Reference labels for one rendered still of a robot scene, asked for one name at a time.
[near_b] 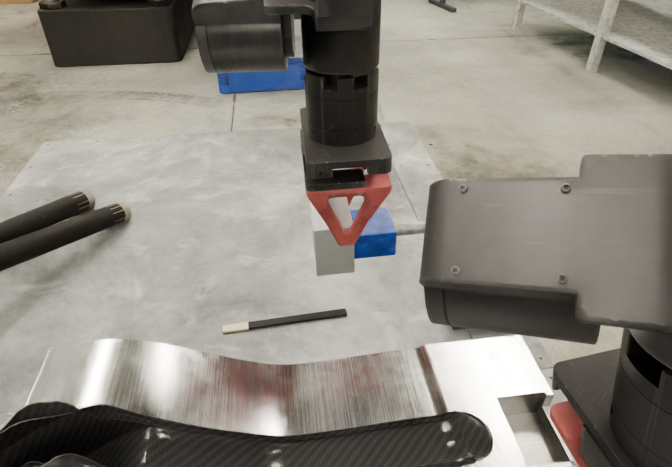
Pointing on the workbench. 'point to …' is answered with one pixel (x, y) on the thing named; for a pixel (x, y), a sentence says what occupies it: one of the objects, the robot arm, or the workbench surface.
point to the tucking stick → (283, 320)
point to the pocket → (534, 428)
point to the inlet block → (384, 227)
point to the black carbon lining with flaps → (229, 442)
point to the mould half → (298, 387)
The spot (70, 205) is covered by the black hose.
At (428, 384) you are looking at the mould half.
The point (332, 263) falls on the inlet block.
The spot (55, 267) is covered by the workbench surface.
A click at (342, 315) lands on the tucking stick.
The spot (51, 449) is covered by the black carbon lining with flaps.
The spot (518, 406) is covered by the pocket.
